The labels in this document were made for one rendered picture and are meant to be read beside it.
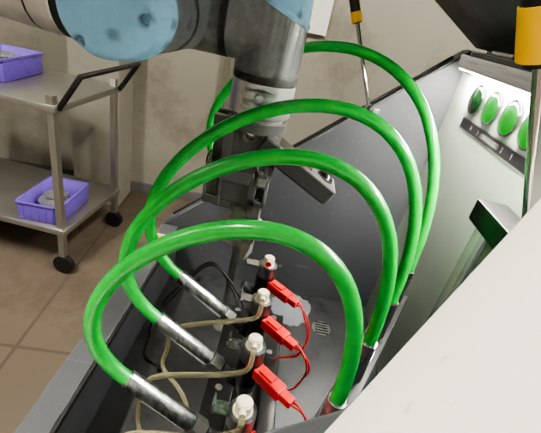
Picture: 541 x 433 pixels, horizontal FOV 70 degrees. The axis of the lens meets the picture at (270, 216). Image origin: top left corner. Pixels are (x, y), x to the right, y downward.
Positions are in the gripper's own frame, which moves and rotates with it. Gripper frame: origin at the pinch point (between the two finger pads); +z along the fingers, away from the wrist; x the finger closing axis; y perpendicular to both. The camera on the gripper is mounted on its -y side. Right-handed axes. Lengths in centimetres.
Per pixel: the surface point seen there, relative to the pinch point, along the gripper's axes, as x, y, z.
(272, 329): 10.5, -5.4, 3.7
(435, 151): -0.7, -20.4, -20.3
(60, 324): -76, 81, 113
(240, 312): -3.5, -0.7, 15.0
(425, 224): 0.4, -22.6, -10.7
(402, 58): -232, -66, -18
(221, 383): 11.2, -0.3, 15.0
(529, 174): 31.8, -11.6, -28.1
